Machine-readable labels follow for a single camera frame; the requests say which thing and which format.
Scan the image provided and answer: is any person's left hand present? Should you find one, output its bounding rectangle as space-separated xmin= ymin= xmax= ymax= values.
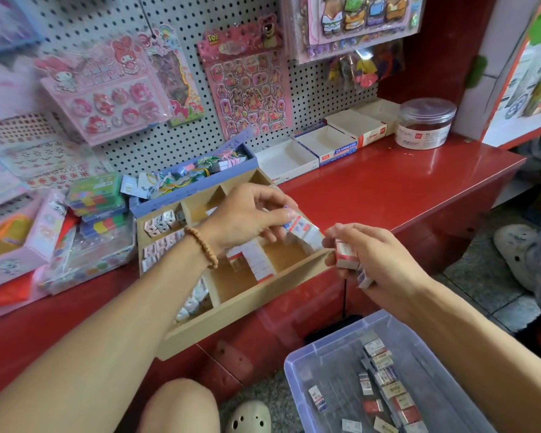
xmin=198 ymin=182 xmax=299 ymax=258

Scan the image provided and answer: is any person's right hand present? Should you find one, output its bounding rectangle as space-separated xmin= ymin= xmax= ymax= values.
xmin=322 ymin=223 xmax=432 ymax=318

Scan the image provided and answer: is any handful of boxed erasers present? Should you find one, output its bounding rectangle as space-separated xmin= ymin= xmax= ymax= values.
xmin=334 ymin=239 xmax=376 ymax=290

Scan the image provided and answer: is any blue striped eraser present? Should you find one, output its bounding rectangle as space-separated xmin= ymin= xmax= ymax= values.
xmin=284 ymin=212 xmax=326 ymax=253

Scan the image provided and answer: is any wooden compartment tray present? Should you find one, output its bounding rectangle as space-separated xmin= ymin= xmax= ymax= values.
xmin=135 ymin=168 xmax=337 ymax=361

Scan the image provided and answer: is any clear plastic storage bin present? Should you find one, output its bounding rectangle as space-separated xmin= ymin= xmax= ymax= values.
xmin=283 ymin=309 xmax=497 ymax=433

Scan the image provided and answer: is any blue white eraser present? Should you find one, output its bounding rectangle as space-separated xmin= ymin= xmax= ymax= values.
xmin=307 ymin=385 xmax=328 ymax=412

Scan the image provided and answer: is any person's left forearm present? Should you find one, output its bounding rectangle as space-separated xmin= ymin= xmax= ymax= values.
xmin=0 ymin=241 xmax=218 ymax=433

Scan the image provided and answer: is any person's right forearm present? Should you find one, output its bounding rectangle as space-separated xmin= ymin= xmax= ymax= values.
xmin=401 ymin=282 xmax=541 ymax=433

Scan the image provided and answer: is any blue box of trinkets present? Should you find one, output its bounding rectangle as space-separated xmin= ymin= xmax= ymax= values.
xmin=120 ymin=131 xmax=258 ymax=220

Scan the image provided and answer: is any white tray box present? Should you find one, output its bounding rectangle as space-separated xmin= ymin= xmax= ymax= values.
xmin=293 ymin=124 xmax=360 ymax=168
xmin=255 ymin=140 xmax=320 ymax=186
xmin=326 ymin=97 xmax=402 ymax=148

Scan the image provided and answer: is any person's left cream clog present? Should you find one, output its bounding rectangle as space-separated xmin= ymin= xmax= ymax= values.
xmin=225 ymin=399 xmax=274 ymax=433

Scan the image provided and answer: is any person's left leg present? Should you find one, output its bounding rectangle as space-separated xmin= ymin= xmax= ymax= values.
xmin=137 ymin=378 xmax=222 ymax=433

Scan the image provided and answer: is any red display counter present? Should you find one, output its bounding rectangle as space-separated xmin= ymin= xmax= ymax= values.
xmin=0 ymin=132 xmax=526 ymax=411

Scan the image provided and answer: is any pink sticker pack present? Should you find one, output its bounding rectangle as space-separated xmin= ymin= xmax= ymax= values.
xmin=36 ymin=33 xmax=173 ymax=147
xmin=197 ymin=15 xmax=295 ymax=141

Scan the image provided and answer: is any stack of colourful packs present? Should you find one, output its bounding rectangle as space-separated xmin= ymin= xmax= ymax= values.
xmin=66 ymin=173 xmax=132 ymax=240

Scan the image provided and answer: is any round clear plastic jar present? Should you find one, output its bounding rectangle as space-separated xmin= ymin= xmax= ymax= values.
xmin=395 ymin=97 xmax=457 ymax=152

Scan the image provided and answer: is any green edged sticker pack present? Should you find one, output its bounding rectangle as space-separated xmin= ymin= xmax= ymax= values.
xmin=135 ymin=26 xmax=206 ymax=127

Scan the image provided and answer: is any clear bag of colourful toys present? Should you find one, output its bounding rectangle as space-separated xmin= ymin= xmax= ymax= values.
xmin=329 ymin=40 xmax=407 ymax=91

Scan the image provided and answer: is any pink tray of trinkets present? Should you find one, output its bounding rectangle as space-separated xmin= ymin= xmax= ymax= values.
xmin=0 ymin=189 xmax=69 ymax=294

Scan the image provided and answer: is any red patterned sticker sheet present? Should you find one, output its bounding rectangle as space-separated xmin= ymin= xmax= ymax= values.
xmin=0 ymin=112 xmax=109 ymax=190

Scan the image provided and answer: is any white pegboard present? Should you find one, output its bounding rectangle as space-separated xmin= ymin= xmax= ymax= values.
xmin=0 ymin=0 xmax=407 ymax=222

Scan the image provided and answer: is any white side shelf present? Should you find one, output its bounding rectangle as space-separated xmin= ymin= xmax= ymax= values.
xmin=453 ymin=0 xmax=541 ymax=150

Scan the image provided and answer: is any pastel cartoon sticker pack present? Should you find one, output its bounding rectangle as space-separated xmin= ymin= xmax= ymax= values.
xmin=0 ymin=144 xmax=32 ymax=215

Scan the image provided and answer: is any red folded cloth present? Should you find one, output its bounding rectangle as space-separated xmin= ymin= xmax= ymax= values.
xmin=0 ymin=275 xmax=37 ymax=309

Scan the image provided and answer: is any pale pink card pack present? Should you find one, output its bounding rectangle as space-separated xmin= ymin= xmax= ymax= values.
xmin=0 ymin=58 xmax=64 ymax=123

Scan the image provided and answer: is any clear glitter sticker sheet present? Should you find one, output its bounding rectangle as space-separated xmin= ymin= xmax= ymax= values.
xmin=0 ymin=0 xmax=46 ymax=58

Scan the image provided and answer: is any beaded wooden bracelet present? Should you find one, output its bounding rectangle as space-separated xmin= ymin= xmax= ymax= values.
xmin=184 ymin=226 xmax=220 ymax=271

